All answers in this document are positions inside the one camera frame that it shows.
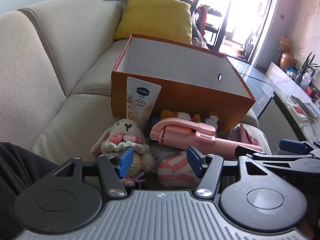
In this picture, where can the pink selfie stick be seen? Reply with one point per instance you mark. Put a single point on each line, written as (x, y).
(175, 131)

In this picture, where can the red packet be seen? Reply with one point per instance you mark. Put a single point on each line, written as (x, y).
(312, 92)

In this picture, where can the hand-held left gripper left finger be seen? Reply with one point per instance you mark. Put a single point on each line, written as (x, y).
(126, 161)

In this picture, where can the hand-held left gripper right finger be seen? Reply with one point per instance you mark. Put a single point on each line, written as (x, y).
(195, 161)

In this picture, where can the copper vase with dried flowers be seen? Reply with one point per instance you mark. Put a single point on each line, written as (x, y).
(287, 60)

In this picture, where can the duck plush toy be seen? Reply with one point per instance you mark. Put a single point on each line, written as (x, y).
(185, 116)

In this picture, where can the beige sofa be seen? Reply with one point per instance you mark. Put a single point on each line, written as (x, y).
(62, 55)

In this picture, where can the orange cardboard box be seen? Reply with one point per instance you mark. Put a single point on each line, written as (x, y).
(180, 105)

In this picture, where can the white lotion tube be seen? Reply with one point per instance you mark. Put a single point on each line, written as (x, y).
(142, 100)

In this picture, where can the person's dark trouser leg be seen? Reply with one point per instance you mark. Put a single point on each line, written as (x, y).
(17, 165)

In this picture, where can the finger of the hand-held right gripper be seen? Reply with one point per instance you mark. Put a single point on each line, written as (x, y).
(291, 146)
(275, 158)

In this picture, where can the dark book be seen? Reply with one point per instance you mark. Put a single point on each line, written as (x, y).
(303, 107)

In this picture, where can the dining chair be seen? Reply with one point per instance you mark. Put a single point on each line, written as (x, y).
(202, 17)

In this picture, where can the pink wallet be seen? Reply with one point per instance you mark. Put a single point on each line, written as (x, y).
(247, 136)

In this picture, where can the yellow pillow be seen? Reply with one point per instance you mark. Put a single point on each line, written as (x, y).
(155, 20)

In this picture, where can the pink striped plush toy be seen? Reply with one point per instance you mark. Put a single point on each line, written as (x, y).
(172, 172)

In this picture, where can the green potted plant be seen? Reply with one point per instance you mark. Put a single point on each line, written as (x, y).
(306, 67)

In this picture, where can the crocheted white bunny doll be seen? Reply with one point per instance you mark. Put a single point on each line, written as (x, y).
(125, 130)

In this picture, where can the white marble cabinet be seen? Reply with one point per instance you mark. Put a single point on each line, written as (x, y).
(282, 80)

